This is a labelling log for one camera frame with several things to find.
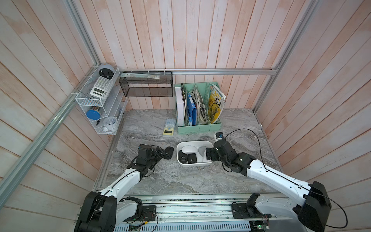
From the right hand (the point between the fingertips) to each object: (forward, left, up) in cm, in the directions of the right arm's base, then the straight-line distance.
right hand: (212, 148), depth 82 cm
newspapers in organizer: (+27, +5, +2) cm, 28 cm away
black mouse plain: (+3, +27, -12) cm, 30 cm away
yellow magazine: (+35, -6, +4) cm, 36 cm away
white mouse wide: (+6, +13, -12) cm, 19 cm away
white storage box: (-2, +5, -12) cm, 14 cm away
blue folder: (+25, +12, +7) cm, 28 cm away
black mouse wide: (-1, +11, -11) cm, 16 cm away
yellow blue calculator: (+25, +29, -12) cm, 40 cm away
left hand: (-1, +31, -8) cm, 32 cm away
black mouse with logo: (-1, +17, -11) cm, 20 cm away
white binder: (+25, +19, +10) cm, 33 cm away
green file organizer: (+47, +3, +8) cm, 48 cm away
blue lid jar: (+9, +66, +18) cm, 69 cm away
